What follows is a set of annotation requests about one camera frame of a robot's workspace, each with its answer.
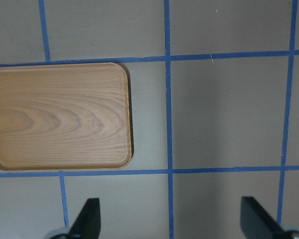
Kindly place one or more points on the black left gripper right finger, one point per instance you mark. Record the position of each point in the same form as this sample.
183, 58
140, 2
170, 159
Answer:
256, 222

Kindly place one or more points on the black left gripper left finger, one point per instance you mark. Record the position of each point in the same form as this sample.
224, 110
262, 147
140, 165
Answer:
88, 223

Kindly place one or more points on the wooden tray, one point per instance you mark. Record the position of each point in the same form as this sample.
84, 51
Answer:
64, 117

